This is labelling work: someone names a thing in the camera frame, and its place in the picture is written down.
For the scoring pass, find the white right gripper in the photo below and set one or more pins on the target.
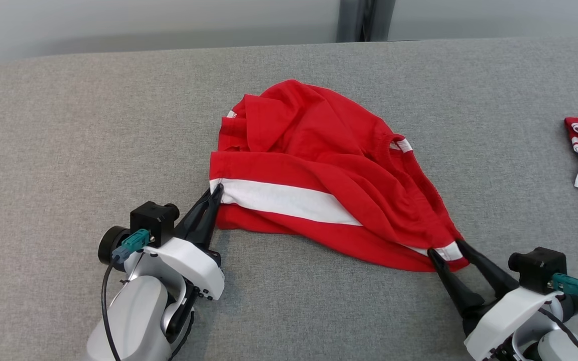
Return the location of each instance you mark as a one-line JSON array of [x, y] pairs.
[[504, 316]]

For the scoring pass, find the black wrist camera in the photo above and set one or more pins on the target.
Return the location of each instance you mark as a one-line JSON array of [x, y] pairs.
[[537, 268], [153, 218]]

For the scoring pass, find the teal left camera connector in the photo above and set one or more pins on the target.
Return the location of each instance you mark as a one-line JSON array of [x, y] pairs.
[[131, 243]]

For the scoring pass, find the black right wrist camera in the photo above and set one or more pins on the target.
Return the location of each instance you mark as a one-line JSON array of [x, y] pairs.
[[537, 268]]

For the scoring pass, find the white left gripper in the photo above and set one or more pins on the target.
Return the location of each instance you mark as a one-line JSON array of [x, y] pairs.
[[193, 265]]

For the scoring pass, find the red shorts with white stripe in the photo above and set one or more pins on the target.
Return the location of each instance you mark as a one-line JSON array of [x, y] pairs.
[[319, 150]]

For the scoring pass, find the teal camera connector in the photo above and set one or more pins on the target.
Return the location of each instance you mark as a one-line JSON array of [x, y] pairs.
[[131, 243], [572, 286]]

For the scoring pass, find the grey fabric sofa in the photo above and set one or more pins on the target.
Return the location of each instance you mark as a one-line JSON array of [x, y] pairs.
[[93, 125]]

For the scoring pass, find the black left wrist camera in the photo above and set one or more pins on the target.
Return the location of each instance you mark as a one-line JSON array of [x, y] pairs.
[[153, 218]]

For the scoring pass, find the teal right camera connector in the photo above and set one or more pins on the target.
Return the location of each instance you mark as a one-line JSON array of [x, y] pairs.
[[572, 286]]

